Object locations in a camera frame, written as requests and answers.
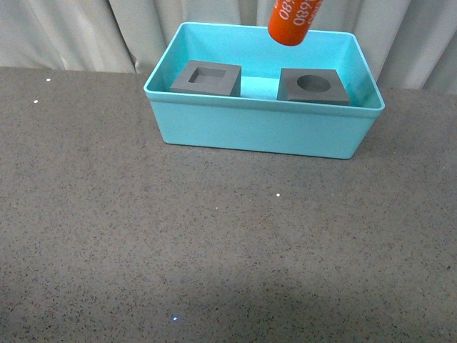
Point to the light blue plastic box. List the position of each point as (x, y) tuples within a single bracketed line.
[(256, 120)]

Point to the orange cylinder part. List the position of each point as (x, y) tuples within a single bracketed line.
[(291, 19)]

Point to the gray block with square hole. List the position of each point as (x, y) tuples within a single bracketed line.
[(208, 78)]

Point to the gray block with round hole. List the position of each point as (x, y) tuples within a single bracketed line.
[(318, 86)]

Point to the white curtain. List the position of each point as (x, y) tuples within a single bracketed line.
[(408, 44)]

